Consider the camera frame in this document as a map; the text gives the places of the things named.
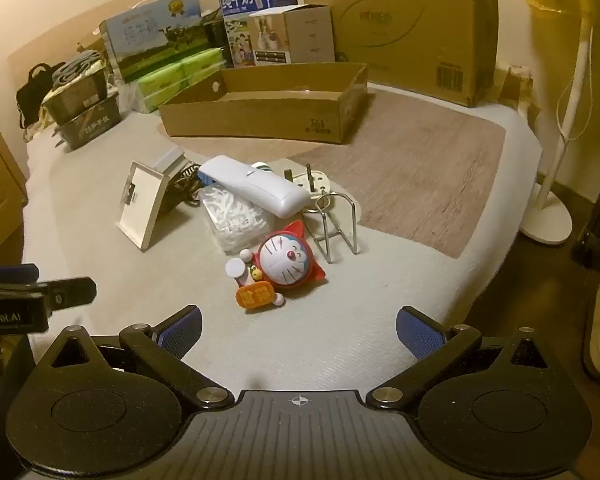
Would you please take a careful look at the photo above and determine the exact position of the black cable bundle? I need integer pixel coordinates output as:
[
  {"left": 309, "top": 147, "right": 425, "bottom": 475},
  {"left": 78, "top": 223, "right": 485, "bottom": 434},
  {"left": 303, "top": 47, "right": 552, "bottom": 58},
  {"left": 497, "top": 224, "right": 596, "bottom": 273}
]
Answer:
[{"left": 167, "top": 162, "right": 202, "bottom": 209}]

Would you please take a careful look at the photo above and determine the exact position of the black metal rack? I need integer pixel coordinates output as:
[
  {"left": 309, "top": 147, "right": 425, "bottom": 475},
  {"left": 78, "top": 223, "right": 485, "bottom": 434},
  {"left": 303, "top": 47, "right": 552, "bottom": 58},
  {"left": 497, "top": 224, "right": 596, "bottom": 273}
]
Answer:
[{"left": 570, "top": 125, "right": 600, "bottom": 276}]

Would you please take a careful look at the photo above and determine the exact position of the white fan stand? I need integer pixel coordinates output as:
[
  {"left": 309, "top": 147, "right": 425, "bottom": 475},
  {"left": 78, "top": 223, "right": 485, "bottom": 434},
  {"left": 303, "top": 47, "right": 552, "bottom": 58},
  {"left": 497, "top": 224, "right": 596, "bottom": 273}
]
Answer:
[{"left": 517, "top": 0, "right": 600, "bottom": 246}]

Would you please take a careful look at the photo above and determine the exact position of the black bag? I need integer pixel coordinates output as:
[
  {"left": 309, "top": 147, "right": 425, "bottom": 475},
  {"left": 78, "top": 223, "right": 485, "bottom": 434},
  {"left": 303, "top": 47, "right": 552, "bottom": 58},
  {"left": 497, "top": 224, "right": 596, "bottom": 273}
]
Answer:
[{"left": 16, "top": 62, "right": 66, "bottom": 130}]

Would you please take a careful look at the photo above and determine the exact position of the grey coiled cord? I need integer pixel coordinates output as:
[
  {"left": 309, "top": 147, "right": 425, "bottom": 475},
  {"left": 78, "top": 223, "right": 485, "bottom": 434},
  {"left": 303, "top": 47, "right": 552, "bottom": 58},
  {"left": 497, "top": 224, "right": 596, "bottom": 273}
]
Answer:
[{"left": 52, "top": 52, "right": 98, "bottom": 86}]

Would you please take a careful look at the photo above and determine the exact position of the shallow cardboard box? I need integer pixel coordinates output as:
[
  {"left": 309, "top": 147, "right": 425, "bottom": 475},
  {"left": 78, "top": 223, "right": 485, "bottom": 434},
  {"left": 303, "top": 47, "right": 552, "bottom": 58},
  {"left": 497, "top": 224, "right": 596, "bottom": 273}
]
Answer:
[{"left": 159, "top": 62, "right": 368, "bottom": 145}]

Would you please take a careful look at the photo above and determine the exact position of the white square panel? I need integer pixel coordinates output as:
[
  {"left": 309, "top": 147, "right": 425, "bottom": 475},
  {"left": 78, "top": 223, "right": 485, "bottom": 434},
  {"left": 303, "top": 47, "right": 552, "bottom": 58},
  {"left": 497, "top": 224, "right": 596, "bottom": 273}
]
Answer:
[{"left": 115, "top": 160, "right": 173, "bottom": 251}]

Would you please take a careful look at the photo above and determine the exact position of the clear floss pick box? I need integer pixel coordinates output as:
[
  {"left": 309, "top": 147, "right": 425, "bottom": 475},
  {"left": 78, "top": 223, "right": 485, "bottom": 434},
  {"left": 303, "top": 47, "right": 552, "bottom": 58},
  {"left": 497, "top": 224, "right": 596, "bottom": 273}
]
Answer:
[{"left": 198, "top": 185, "right": 276, "bottom": 256}]

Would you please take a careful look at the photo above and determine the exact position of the wooden headboard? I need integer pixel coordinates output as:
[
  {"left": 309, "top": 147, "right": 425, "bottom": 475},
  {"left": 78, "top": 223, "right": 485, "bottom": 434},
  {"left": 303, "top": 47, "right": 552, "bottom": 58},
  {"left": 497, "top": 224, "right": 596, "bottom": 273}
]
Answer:
[{"left": 7, "top": 0, "right": 201, "bottom": 86}]

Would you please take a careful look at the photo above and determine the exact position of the robot cat figurine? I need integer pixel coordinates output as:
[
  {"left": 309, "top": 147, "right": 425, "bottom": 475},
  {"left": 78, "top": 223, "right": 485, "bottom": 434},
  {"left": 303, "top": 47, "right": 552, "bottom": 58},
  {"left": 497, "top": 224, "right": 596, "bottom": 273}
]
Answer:
[{"left": 225, "top": 220, "right": 327, "bottom": 313}]

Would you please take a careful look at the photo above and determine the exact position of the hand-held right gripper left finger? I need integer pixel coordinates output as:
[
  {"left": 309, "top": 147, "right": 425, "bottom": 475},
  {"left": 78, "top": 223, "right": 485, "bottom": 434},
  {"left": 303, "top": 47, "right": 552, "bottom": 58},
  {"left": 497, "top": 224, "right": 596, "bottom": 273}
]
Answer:
[{"left": 42, "top": 304, "right": 236, "bottom": 412}]

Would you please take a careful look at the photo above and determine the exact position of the black storage bin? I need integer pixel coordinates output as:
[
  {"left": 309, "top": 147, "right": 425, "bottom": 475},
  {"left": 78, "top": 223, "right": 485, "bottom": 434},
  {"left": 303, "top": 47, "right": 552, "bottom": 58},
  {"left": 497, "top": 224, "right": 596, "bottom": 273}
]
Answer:
[
  {"left": 52, "top": 91, "right": 122, "bottom": 151},
  {"left": 41, "top": 62, "right": 110, "bottom": 123}
]

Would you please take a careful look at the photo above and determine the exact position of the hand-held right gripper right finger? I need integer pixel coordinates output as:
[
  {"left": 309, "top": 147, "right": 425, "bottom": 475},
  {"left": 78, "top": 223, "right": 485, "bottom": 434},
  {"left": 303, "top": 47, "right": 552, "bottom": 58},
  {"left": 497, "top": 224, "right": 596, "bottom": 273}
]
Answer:
[{"left": 365, "top": 305, "right": 556, "bottom": 411}]

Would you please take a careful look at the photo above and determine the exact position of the pasture print milk carton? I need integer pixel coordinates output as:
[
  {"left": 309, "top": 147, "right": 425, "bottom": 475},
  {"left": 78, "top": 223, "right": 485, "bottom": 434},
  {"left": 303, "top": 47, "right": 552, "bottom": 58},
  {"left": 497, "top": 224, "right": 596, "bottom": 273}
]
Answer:
[{"left": 99, "top": 0, "right": 203, "bottom": 83}]

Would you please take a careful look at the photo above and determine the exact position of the white three-pin plug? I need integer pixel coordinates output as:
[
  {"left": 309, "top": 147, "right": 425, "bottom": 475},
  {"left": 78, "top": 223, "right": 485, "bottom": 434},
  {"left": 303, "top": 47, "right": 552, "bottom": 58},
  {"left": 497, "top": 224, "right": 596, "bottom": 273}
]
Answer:
[{"left": 282, "top": 160, "right": 337, "bottom": 200}]

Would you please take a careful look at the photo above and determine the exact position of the large cardboard box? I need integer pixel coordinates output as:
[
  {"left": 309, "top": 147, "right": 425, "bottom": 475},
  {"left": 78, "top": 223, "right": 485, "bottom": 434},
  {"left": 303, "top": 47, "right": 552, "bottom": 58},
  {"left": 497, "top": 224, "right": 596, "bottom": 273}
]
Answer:
[{"left": 299, "top": 0, "right": 506, "bottom": 108}]

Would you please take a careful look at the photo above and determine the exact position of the white oblong plastic case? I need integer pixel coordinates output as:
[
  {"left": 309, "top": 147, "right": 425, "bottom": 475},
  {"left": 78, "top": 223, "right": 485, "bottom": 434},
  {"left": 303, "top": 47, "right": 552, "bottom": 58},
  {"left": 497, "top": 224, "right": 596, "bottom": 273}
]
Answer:
[{"left": 197, "top": 156, "right": 308, "bottom": 218}]

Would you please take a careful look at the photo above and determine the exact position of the metal wire rack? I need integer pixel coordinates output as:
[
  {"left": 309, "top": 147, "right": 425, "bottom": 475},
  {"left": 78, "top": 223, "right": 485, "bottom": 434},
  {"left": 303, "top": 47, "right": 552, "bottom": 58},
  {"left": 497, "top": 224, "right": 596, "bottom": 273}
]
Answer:
[{"left": 307, "top": 191, "right": 361, "bottom": 265}]

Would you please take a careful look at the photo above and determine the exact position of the green tissue pack bundle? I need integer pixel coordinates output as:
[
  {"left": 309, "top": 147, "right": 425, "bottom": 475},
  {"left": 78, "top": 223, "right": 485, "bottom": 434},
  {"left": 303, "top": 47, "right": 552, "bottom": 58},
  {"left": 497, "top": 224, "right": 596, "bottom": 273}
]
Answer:
[{"left": 130, "top": 47, "right": 227, "bottom": 113}]

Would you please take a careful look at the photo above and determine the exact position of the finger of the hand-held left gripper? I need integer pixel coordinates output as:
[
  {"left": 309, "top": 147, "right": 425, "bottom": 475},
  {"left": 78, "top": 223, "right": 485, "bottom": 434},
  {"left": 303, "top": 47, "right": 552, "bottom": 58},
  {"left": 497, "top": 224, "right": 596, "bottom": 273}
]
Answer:
[
  {"left": 0, "top": 276, "right": 98, "bottom": 311},
  {"left": 0, "top": 263, "right": 40, "bottom": 286}
]

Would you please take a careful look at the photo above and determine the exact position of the small brown product box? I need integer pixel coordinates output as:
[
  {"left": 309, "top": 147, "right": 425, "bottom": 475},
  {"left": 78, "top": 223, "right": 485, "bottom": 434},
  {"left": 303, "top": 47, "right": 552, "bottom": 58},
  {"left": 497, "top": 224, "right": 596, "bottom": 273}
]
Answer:
[{"left": 249, "top": 4, "right": 337, "bottom": 67}]

